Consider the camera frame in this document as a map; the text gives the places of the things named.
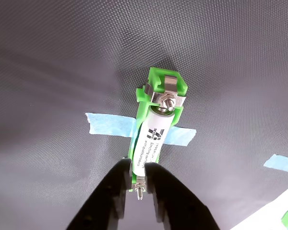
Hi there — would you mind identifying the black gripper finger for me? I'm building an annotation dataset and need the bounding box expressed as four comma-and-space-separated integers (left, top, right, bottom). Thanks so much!
66, 159, 133, 230
144, 162, 222, 230

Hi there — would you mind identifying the white cylindrical battery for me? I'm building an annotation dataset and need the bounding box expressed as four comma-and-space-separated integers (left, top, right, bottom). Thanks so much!
132, 110, 176, 177

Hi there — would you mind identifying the green battery holder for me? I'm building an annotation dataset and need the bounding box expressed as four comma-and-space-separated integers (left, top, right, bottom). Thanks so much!
127, 67, 189, 201

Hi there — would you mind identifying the blue masking tape strip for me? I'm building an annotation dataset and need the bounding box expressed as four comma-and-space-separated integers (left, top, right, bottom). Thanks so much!
263, 154, 288, 172
85, 112, 197, 147

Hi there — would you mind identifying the black textured mat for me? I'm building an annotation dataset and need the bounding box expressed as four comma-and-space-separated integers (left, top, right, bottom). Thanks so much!
0, 0, 288, 230

